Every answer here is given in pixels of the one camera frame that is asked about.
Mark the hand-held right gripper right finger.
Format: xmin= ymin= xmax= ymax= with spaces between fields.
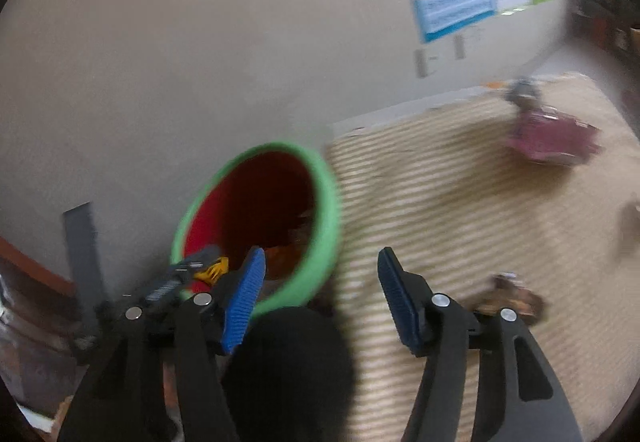
xmin=376 ymin=246 xmax=583 ymax=442

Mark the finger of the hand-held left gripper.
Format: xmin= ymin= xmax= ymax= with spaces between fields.
xmin=140 ymin=244 xmax=223 ymax=308

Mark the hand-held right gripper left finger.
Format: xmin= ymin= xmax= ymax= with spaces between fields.
xmin=57 ymin=246 xmax=268 ymax=442

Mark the small yellow wrapper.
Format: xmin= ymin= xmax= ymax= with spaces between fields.
xmin=196 ymin=257 xmax=230 ymax=284

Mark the green rimmed red bin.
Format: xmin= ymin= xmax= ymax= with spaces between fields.
xmin=170 ymin=142 xmax=343 ymax=320

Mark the woven striped mat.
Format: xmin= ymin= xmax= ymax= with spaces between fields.
xmin=325 ymin=72 xmax=640 ymax=442

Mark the brown toy on mat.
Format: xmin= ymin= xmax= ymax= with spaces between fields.
xmin=472 ymin=273 xmax=546 ymax=323

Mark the brown wooden furniture piece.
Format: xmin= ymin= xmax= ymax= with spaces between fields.
xmin=0 ymin=237 xmax=76 ymax=298

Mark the pink snack wrapper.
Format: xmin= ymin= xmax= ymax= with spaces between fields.
xmin=505 ymin=106 xmax=603 ymax=167

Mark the grey metal post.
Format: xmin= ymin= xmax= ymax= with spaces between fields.
xmin=62 ymin=202 xmax=108 ymax=318

